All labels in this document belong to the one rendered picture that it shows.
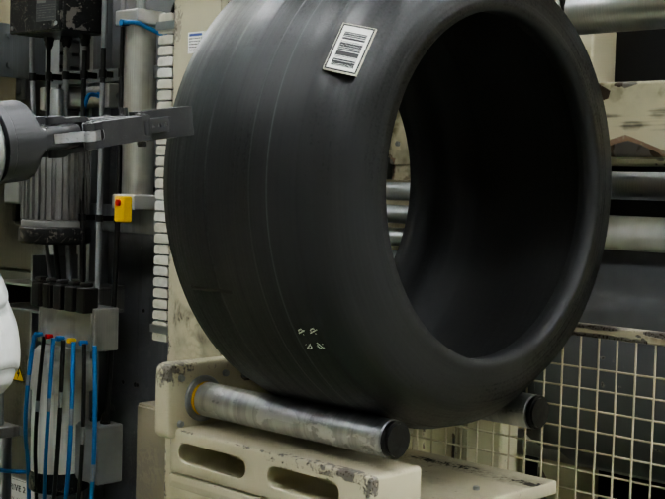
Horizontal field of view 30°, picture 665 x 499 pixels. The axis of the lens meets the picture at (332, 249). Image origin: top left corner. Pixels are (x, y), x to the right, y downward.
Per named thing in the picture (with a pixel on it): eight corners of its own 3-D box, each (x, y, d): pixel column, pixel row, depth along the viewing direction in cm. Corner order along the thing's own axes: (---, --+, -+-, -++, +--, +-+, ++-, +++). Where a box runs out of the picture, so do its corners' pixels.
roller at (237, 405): (201, 373, 165) (219, 394, 167) (182, 400, 163) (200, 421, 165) (399, 412, 141) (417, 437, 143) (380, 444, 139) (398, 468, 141)
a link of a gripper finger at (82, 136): (26, 127, 115) (56, 127, 111) (73, 121, 118) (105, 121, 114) (28, 152, 115) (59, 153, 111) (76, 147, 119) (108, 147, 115)
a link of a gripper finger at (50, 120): (41, 117, 116) (48, 117, 115) (138, 107, 124) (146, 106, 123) (45, 158, 117) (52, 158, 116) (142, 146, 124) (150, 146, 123)
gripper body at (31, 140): (5, 102, 109) (92, 94, 116) (-44, 103, 115) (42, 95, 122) (14, 186, 110) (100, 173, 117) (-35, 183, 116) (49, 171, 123)
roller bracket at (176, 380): (152, 437, 163) (154, 362, 162) (359, 404, 191) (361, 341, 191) (168, 441, 160) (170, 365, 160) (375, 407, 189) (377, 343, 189)
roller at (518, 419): (354, 359, 186) (357, 387, 187) (333, 367, 183) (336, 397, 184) (549, 390, 162) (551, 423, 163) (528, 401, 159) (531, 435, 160)
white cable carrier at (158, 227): (151, 340, 183) (158, 13, 180) (178, 337, 186) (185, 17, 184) (170, 343, 180) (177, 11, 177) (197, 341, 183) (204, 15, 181)
